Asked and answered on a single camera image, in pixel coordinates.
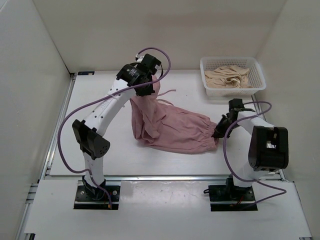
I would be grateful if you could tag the pink trousers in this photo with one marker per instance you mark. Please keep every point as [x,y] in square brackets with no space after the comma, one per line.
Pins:
[158,124]

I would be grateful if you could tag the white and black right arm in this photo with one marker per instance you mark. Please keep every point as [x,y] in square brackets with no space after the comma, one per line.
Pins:
[268,150]

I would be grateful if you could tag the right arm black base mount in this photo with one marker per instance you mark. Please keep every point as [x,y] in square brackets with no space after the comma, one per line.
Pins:
[223,198]

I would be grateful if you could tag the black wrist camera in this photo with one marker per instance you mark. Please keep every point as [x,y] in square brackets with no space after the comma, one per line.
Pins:
[237,105]
[150,62]

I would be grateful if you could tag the white perforated plastic basket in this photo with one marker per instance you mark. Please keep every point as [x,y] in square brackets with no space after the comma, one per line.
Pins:
[255,76]

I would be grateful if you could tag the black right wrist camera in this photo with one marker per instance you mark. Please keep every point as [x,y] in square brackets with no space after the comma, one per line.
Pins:
[237,105]

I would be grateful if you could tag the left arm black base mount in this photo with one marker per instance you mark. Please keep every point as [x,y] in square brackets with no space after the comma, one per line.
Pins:
[84,200]

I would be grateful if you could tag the beige trousers in basket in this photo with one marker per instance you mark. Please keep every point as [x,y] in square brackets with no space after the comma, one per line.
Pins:
[228,77]

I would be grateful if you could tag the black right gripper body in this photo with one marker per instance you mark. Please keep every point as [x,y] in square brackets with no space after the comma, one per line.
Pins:
[226,124]

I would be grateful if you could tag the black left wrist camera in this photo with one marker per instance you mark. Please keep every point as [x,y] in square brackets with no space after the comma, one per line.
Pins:
[150,62]

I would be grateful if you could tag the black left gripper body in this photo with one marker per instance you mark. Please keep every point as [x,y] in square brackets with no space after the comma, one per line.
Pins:
[148,90]

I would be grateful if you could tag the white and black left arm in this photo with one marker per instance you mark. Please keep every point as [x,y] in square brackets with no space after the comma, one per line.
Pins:
[90,131]

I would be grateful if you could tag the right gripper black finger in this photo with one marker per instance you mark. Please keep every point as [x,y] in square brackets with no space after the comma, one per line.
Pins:
[221,126]
[218,134]

